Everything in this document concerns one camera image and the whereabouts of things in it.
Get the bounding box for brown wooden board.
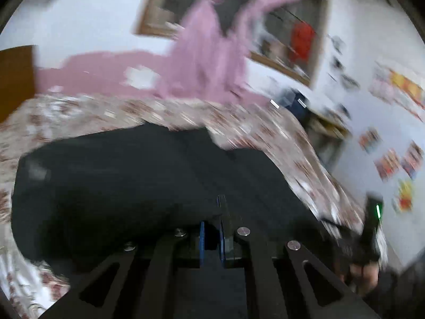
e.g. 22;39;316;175
0;45;39;123

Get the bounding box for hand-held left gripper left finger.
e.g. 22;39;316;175
40;221;208;319

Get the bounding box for round black wall item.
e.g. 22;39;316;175
329;35;346;54

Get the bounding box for red hanging garment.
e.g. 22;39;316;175
289;22;316;62

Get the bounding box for floral patterned bedspread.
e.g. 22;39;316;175
0;93;369;319

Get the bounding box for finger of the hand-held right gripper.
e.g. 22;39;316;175
320;217;347;240

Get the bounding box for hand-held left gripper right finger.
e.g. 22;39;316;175
216;194;382;319

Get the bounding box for person's right hand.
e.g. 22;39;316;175
347;262;381;296

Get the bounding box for wooden shelf unit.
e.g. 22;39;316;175
309;110;351;170

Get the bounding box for wooden framed window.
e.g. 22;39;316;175
134;0;333;87

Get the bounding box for pink curtain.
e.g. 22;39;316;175
156;0;336;102

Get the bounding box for black pants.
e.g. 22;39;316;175
10;123;366;319

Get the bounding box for dark blue bag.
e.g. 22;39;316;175
270;88;313;123

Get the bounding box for large colourful wall poster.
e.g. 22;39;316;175
368;61;425;122

